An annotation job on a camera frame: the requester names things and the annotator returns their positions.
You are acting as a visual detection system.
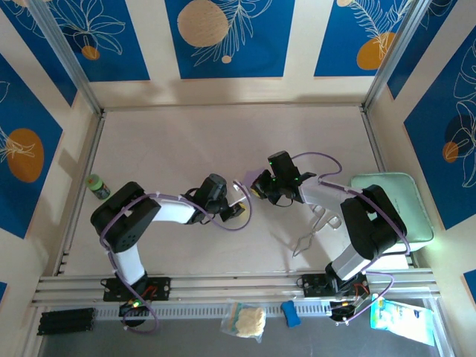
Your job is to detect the light purple paper sheet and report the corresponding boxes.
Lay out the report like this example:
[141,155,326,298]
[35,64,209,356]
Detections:
[243,168,266,184]

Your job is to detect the clear bag with beige sponge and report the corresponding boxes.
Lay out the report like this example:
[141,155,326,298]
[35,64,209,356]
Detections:
[219,300,267,343]

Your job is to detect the small blue sponge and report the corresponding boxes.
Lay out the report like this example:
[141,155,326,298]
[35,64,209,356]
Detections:
[280,300,301,328]

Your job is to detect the small green-lidded jar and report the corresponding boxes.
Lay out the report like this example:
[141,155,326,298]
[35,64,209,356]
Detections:
[86,174,112,201]

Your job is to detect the mint green zip case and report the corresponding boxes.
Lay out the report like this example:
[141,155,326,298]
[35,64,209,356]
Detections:
[349,171,435,254]

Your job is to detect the blue and white wipes pack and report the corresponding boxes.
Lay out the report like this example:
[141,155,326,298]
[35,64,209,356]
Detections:
[370,297,435,347]

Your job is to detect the black ribbed block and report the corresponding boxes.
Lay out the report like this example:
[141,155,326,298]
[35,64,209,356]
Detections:
[38,307,97,336]

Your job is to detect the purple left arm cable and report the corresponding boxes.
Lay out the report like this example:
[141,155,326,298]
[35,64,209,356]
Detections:
[100,179,253,334]

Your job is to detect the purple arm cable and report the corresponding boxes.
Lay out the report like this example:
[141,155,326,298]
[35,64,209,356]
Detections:
[293,151,412,328]
[100,179,253,334]

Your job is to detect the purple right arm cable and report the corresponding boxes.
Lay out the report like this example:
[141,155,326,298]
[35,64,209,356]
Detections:
[293,151,412,328]

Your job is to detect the metal wire tongs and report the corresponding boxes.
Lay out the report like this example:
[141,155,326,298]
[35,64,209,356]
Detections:
[292,206,343,259]

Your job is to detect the aluminium frame rail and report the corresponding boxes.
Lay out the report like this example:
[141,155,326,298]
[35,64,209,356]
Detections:
[31,269,442,317]

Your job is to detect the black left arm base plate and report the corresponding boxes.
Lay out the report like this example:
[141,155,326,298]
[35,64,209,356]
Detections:
[103,277,172,302]

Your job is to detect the grey slotted cable duct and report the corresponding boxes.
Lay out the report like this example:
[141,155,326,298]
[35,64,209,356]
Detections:
[92,300,335,319]

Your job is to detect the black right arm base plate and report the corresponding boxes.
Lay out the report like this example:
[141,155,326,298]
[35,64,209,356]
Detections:
[301,273,369,298]

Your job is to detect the blue floral wall poster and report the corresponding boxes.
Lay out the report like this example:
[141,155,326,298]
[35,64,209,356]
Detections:
[48,0,152,83]
[0,55,64,239]
[314,0,414,78]
[165,0,297,80]
[403,25,476,231]

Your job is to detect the aluminium corner post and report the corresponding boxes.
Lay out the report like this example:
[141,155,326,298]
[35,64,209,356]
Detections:
[28,0,104,115]
[362,0,436,112]

